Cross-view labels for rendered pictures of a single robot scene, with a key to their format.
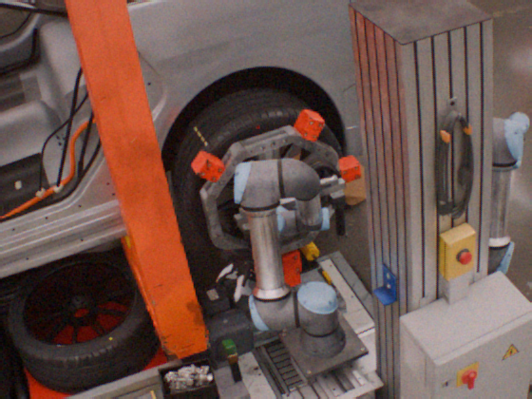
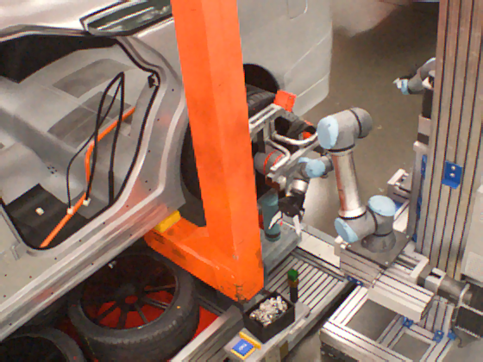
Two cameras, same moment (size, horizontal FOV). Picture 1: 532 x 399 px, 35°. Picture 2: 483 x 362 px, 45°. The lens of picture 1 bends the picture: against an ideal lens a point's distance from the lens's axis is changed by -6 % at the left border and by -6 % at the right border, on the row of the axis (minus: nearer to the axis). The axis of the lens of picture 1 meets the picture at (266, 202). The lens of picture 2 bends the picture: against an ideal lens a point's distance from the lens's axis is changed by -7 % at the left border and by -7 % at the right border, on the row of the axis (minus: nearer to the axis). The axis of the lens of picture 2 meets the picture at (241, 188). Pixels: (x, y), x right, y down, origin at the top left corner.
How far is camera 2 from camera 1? 1.42 m
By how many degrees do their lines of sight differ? 22
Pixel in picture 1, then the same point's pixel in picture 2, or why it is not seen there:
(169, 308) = (246, 259)
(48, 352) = (133, 336)
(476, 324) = not seen: outside the picture
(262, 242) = (349, 173)
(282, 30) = (252, 34)
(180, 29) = not seen: hidden behind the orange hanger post
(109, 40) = (225, 34)
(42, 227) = (102, 232)
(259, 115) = (253, 100)
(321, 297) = (387, 204)
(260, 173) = (345, 121)
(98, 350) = (174, 319)
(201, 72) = not seen: hidden behind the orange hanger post
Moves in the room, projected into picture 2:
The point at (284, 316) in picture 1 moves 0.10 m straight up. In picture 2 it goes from (368, 226) to (369, 207)
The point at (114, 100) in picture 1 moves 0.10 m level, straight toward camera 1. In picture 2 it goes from (226, 86) to (245, 95)
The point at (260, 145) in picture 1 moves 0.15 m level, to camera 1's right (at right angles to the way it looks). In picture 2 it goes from (263, 121) to (289, 109)
